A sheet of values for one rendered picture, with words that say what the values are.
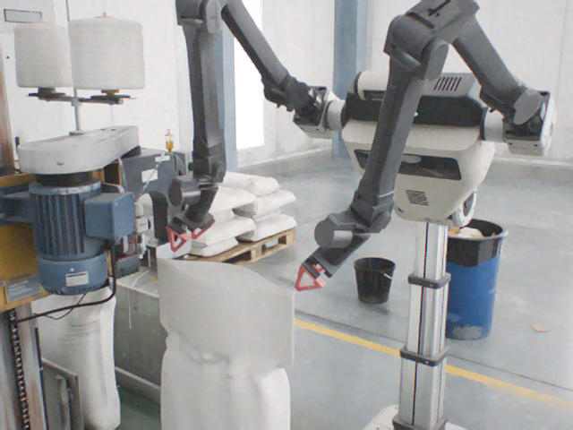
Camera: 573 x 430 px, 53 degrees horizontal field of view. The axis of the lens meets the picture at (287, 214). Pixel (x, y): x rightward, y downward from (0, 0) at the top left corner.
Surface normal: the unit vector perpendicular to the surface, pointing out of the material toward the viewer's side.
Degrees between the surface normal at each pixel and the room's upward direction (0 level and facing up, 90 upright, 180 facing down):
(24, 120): 90
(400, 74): 100
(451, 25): 117
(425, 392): 90
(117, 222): 90
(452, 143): 40
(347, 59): 90
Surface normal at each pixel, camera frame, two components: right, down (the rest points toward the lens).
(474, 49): 0.50, 0.66
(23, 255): 0.81, 0.14
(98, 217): -0.20, 0.24
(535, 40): -0.58, 0.20
